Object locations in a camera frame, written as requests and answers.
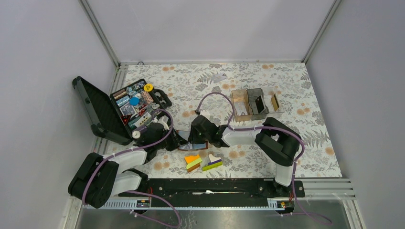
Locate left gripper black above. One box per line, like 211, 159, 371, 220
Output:
155, 126, 188, 151

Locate brown leather card holder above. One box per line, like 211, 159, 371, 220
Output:
175, 130, 210, 152

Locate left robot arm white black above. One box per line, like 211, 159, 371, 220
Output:
68, 123, 187, 208

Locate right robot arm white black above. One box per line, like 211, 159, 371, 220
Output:
188, 115, 305, 197

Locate orange green brown card stack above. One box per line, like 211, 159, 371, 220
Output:
185, 155, 202, 172

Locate white purple green card stack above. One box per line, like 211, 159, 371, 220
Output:
202, 154, 223, 171

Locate silver card on mat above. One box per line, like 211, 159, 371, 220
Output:
212, 73, 227, 83

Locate black VIP card stack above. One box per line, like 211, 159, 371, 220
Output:
255, 95, 266, 114

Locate gold card stack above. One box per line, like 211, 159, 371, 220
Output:
270, 94, 280, 112

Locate white dealer chip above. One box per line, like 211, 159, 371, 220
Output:
132, 130, 141, 139

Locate floral patterned table mat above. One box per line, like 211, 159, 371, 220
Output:
115, 63, 342, 178

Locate blue poker chip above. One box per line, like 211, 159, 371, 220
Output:
129, 97, 139, 106

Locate black poker chip case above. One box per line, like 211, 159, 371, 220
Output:
72, 76, 172, 146

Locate yellow poker chip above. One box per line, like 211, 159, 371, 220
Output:
143, 83, 154, 93

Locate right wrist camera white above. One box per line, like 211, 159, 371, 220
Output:
195, 109, 211, 119

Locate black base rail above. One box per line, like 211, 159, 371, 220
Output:
137, 178, 305, 208

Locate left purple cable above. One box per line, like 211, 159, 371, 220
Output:
81, 108, 182, 229

